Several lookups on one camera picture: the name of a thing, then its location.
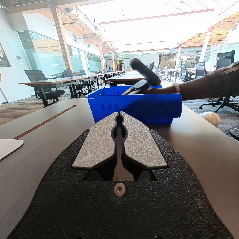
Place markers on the blue plastic bin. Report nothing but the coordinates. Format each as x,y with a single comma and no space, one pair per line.
130,108

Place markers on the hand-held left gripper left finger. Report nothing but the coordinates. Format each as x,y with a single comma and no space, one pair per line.
95,145

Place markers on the white flat board corner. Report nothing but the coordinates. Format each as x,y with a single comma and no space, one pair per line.
9,147

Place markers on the black mesh office chair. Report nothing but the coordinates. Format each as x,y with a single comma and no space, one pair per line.
184,71
225,59
200,69
34,74
68,72
235,133

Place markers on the person's right hand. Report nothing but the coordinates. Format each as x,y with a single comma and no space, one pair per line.
162,90

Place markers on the person's right forearm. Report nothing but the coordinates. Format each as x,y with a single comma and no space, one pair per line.
205,85

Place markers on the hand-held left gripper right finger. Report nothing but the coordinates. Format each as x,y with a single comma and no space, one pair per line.
145,145

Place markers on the white round object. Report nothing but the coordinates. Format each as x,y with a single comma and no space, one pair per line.
210,118

